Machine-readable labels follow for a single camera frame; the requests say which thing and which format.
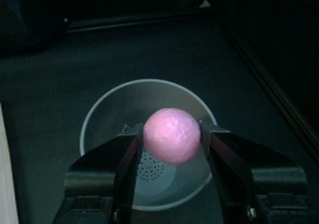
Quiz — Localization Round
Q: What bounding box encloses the pink ball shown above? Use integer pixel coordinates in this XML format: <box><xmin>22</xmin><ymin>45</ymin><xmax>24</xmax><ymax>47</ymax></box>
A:
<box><xmin>142</xmin><ymin>107</ymin><xmax>203</xmax><ymax>166</ymax></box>

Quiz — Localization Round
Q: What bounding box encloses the black table frame rail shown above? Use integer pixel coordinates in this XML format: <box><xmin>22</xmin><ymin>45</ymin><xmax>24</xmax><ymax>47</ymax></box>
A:
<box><xmin>214</xmin><ymin>9</ymin><xmax>319</xmax><ymax>161</ymax></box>
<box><xmin>66</xmin><ymin>10</ymin><xmax>211</xmax><ymax>34</ymax></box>

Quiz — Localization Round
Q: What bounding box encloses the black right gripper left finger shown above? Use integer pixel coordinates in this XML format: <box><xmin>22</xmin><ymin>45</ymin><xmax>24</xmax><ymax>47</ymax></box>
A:
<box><xmin>52</xmin><ymin>123</ymin><xmax>146</xmax><ymax>224</ymax></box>

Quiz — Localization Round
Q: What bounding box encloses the grey bowl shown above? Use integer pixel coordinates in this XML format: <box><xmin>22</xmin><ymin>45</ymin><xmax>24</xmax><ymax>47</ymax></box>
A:
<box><xmin>79</xmin><ymin>77</ymin><xmax>219</xmax><ymax>212</ymax></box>

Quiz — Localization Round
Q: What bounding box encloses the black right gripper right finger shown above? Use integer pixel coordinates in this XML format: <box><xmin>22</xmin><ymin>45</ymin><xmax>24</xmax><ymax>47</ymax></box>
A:
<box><xmin>198</xmin><ymin>119</ymin><xmax>319</xmax><ymax>224</ymax></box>

